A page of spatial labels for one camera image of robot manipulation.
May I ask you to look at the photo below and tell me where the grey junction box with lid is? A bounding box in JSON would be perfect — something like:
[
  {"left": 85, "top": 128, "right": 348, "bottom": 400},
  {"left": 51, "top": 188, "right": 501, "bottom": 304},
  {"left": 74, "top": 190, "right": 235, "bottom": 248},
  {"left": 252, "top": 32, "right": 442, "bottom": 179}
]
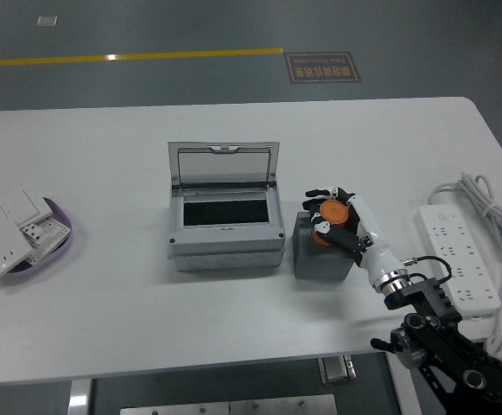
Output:
[{"left": 167, "top": 140, "right": 286, "bottom": 272}]

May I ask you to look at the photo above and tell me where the white switch panel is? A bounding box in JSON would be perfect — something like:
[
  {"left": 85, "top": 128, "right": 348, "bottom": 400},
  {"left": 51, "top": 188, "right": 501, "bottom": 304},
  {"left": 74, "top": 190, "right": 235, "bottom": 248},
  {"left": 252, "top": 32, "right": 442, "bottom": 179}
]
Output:
[{"left": 0, "top": 188, "right": 55, "bottom": 226}]

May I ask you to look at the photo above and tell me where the grey cube with round hole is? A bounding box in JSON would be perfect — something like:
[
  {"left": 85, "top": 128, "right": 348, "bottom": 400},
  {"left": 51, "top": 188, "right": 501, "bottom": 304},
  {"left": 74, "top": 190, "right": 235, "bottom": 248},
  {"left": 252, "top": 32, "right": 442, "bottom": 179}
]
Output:
[{"left": 292, "top": 210, "right": 359, "bottom": 281}]

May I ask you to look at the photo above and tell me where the grey table bracket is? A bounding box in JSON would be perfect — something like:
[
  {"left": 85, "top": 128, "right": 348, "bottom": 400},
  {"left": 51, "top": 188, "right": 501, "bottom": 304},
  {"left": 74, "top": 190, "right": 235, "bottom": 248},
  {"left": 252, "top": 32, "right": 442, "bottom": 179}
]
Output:
[{"left": 318, "top": 354, "right": 358, "bottom": 386}]

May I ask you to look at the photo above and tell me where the white power strip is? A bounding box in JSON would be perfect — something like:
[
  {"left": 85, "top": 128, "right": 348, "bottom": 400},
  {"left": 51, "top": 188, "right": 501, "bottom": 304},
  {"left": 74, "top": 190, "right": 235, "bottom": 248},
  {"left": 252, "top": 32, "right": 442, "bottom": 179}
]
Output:
[{"left": 413, "top": 203, "right": 502, "bottom": 321}]

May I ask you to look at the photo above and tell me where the white power plug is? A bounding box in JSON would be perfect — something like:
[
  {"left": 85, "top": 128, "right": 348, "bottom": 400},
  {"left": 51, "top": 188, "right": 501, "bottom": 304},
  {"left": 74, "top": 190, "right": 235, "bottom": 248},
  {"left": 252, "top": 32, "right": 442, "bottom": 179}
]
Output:
[{"left": 483, "top": 335, "right": 502, "bottom": 358}]

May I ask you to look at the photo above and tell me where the small white socket panel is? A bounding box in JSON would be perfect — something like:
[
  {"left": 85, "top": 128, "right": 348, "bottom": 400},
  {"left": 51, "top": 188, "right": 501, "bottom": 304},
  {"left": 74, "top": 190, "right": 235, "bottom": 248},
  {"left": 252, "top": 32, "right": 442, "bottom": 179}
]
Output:
[{"left": 19, "top": 220, "right": 47, "bottom": 247}]

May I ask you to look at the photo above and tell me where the white table leg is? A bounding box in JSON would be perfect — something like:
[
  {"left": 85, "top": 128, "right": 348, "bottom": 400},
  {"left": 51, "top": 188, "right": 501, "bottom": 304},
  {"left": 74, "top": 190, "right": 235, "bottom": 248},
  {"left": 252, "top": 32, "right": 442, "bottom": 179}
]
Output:
[
  {"left": 384, "top": 350, "right": 423, "bottom": 415},
  {"left": 67, "top": 379, "right": 92, "bottom": 415}
]

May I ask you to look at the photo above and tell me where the white power strip cable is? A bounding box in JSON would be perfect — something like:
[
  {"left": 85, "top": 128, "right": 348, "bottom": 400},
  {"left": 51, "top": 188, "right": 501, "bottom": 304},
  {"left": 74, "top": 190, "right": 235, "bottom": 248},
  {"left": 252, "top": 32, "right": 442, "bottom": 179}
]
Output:
[{"left": 427, "top": 171, "right": 502, "bottom": 342}]

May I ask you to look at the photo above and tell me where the white perforated panel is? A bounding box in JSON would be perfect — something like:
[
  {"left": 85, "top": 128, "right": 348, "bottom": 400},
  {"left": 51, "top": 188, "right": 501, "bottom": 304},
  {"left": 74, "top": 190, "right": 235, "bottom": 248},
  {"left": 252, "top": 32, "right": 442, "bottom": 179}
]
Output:
[{"left": 25, "top": 215, "right": 71, "bottom": 265}]

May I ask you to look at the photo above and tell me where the metal base plate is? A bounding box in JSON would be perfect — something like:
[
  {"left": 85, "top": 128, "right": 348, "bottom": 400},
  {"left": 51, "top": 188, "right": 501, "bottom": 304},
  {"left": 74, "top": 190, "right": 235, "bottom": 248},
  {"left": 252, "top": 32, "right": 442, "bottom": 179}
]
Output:
[{"left": 119, "top": 393, "right": 338, "bottom": 415}]

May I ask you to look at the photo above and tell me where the orange cylinder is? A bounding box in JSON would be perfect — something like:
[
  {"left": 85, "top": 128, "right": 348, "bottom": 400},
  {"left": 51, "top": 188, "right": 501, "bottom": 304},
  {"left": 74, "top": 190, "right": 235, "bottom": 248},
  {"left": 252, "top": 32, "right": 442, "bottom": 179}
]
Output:
[{"left": 311, "top": 198, "right": 351, "bottom": 248}]

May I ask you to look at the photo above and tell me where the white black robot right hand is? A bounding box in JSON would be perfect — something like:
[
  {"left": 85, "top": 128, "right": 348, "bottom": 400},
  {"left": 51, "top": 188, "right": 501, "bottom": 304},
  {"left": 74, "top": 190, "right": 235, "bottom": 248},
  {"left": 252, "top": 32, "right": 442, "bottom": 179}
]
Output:
[{"left": 302, "top": 186, "right": 405, "bottom": 286}]

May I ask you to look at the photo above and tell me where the purple tray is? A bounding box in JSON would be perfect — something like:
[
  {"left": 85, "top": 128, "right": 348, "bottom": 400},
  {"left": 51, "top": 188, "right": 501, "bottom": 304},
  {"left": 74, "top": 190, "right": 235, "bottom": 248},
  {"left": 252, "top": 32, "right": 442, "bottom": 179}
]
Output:
[{"left": 0, "top": 196, "right": 73, "bottom": 284}]

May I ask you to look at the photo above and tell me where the yellow floor tape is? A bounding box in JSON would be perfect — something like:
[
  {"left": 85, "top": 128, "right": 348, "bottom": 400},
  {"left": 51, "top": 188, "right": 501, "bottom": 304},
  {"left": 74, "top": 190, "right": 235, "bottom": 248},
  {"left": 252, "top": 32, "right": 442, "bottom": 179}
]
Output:
[{"left": 0, "top": 46, "right": 284, "bottom": 69}]

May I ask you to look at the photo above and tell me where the brown floor sign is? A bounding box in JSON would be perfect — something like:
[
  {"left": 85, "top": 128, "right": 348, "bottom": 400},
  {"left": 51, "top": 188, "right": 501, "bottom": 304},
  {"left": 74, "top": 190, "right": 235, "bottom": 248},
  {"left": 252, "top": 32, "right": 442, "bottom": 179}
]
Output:
[{"left": 283, "top": 51, "right": 363, "bottom": 85}]

